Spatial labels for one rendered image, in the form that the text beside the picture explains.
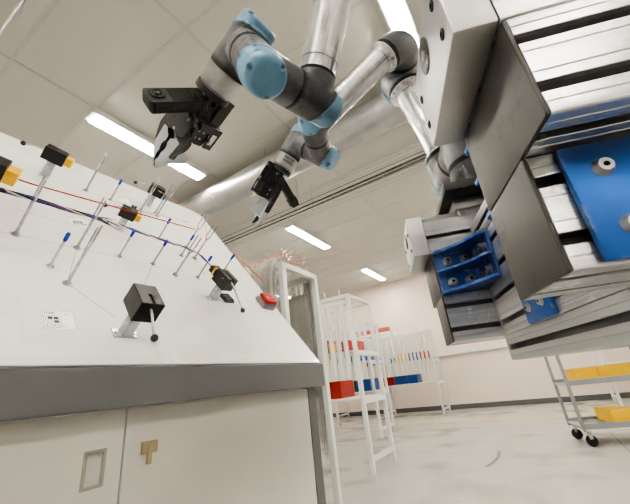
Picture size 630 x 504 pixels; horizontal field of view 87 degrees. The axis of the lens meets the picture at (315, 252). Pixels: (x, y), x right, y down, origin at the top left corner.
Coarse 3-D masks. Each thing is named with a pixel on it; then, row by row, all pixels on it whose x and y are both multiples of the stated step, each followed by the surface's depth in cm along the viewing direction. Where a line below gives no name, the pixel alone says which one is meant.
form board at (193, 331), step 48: (0, 144) 101; (0, 192) 80; (48, 192) 94; (96, 192) 113; (144, 192) 144; (0, 240) 66; (48, 240) 75; (96, 240) 87; (144, 240) 105; (192, 240) 130; (0, 288) 56; (48, 288) 63; (96, 288) 71; (192, 288) 97; (240, 288) 119; (0, 336) 49; (48, 336) 54; (96, 336) 60; (144, 336) 67; (192, 336) 77; (240, 336) 90; (288, 336) 109
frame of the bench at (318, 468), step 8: (312, 392) 104; (312, 400) 103; (312, 408) 101; (312, 416) 100; (312, 424) 99; (312, 432) 98; (312, 440) 97; (312, 448) 96; (320, 448) 99; (320, 456) 98; (320, 464) 97; (320, 472) 96; (320, 480) 95; (320, 488) 94; (320, 496) 93
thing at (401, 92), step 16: (416, 64) 106; (384, 80) 111; (400, 80) 106; (384, 96) 117; (400, 96) 107; (416, 96) 104; (416, 112) 102; (416, 128) 103; (432, 160) 96; (432, 176) 98
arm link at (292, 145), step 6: (294, 126) 109; (294, 132) 108; (300, 132) 107; (288, 138) 108; (294, 138) 107; (300, 138) 107; (288, 144) 108; (294, 144) 107; (300, 144) 106; (282, 150) 108; (288, 150) 107; (294, 150) 108; (300, 150) 107; (294, 156) 108; (300, 156) 109
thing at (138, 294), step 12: (132, 288) 63; (144, 288) 64; (156, 288) 66; (132, 300) 62; (144, 300) 60; (156, 300) 63; (132, 312) 60; (144, 312) 61; (156, 312) 63; (132, 324) 63; (120, 336) 63; (132, 336) 65; (156, 336) 58
